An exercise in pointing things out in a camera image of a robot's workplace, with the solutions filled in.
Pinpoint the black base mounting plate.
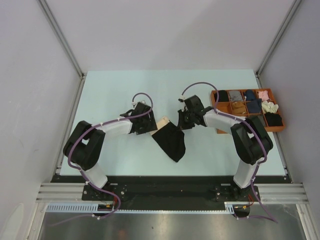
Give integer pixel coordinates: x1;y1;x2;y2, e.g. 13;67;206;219
51;174;261;212

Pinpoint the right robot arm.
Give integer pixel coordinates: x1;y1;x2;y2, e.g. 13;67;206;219
178;95;274;201

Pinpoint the rolled black garment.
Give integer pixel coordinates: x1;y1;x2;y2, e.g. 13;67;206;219
218;90;229;102
264;112;283;127

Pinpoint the rolled black garment front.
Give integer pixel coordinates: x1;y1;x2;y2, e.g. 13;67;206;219
264;112;283;127

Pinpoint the rolled dark grey garment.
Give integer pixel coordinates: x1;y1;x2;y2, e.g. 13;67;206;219
257;114;267;127

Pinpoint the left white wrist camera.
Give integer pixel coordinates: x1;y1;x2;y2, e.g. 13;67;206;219
131;100;146;106

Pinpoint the white slotted cable duct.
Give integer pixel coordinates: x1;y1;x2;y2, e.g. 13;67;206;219
46;202;248;215

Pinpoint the rolled navy garment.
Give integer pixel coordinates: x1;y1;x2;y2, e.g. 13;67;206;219
243;89;257;102

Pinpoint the wooden compartment tray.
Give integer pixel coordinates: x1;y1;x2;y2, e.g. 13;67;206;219
210;88;285;133

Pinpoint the rolled grey striped garment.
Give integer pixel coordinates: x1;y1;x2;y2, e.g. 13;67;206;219
228;90;243;102

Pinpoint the purple cable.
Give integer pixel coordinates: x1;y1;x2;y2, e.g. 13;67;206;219
49;92;154;227
179;82;278;224

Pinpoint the rolled cream garment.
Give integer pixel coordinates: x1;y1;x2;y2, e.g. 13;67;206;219
261;101;279;114

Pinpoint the brown boxer underwear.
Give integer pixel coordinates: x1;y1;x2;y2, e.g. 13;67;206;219
231;101;247;115

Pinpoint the rolled pink garment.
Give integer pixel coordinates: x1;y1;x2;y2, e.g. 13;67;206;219
257;90;270;102

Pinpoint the navy blue underwear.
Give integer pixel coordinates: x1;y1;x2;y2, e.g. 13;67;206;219
246;98;262;114

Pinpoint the right aluminium frame post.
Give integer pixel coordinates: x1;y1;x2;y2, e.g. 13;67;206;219
255;0;304;77

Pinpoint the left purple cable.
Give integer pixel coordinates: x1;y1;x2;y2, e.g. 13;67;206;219
49;92;154;227

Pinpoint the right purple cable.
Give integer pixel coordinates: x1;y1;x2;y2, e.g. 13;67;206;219
179;82;278;224

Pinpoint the black underwear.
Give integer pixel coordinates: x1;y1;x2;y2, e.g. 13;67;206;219
151;116;186;163

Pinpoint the aluminium frame post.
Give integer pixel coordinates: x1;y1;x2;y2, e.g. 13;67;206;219
255;0;304;77
36;0;85;79

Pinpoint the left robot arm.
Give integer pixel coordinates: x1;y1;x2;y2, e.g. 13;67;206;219
63;102;158;200

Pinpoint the left aluminium frame post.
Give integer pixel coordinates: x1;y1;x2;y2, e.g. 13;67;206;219
36;0;85;79

